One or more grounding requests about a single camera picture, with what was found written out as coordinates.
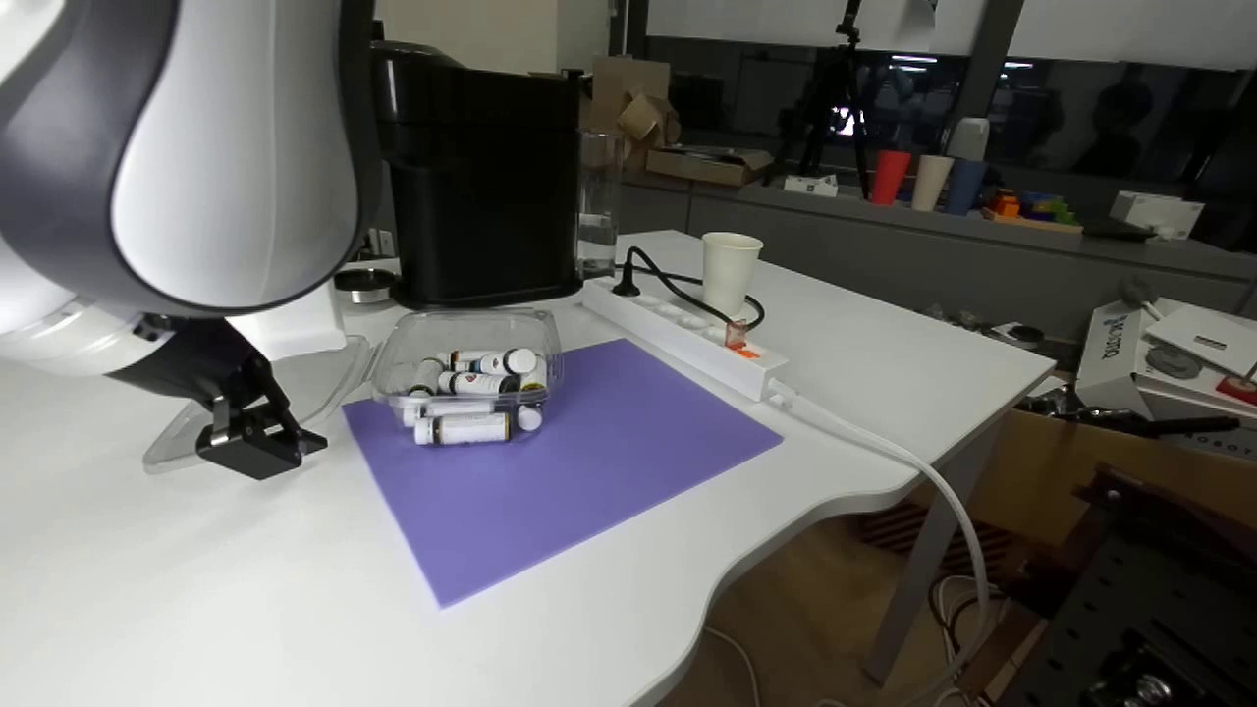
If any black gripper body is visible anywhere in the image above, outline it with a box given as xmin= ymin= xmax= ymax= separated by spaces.
xmin=114 ymin=313 xmax=279 ymax=411

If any clear plastic lid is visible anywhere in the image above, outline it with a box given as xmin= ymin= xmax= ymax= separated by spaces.
xmin=141 ymin=334 xmax=369 ymax=474

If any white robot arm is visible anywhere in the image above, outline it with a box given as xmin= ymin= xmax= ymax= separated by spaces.
xmin=0 ymin=0 xmax=378 ymax=479

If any clear plastic bowl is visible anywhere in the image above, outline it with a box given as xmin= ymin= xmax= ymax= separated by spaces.
xmin=369 ymin=306 xmax=556 ymax=409

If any white marker in bowl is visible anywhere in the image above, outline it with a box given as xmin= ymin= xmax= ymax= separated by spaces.
xmin=448 ymin=344 xmax=543 ymax=377

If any round black drip tray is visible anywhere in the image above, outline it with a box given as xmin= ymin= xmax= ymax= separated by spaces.
xmin=335 ymin=267 xmax=395 ymax=306

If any white marker front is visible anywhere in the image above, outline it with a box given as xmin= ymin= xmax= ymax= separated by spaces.
xmin=413 ymin=411 xmax=510 ymax=446

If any black coffee machine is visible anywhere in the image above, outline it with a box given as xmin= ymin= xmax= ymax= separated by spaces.
xmin=373 ymin=42 xmax=581 ymax=310

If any purple mat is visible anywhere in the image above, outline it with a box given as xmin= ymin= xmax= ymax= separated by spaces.
xmin=344 ymin=340 xmax=780 ymax=608

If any clear water tank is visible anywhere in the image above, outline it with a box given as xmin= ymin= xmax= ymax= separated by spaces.
xmin=577 ymin=132 xmax=616 ymax=271

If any white power strip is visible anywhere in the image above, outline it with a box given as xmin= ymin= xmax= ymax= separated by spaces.
xmin=581 ymin=282 xmax=785 ymax=399

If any brown cardboard box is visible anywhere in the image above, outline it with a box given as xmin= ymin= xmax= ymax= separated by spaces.
xmin=589 ymin=53 xmax=679 ymax=170

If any white paper cup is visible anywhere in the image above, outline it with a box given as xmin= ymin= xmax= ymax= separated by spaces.
xmin=704 ymin=233 xmax=762 ymax=323

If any red cup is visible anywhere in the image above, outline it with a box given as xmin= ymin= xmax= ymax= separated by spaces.
xmin=868 ymin=150 xmax=910 ymax=203

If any beige cup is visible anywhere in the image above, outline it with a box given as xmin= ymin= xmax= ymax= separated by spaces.
xmin=910 ymin=152 xmax=953 ymax=213

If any blue cup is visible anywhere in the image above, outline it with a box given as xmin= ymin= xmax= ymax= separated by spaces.
xmin=942 ymin=155 xmax=986 ymax=217

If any white cardboard box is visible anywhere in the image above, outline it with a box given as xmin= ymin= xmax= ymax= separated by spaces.
xmin=1072 ymin=297 xmax=1257 ymax=424

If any black power cable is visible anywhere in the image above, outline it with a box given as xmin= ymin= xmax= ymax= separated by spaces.
xmin=609 ymin=243 xmax=770 ymax=337

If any white power cord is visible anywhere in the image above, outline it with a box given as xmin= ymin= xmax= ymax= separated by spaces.
xmin=767 ymin=382 xmax=995 ymax=632

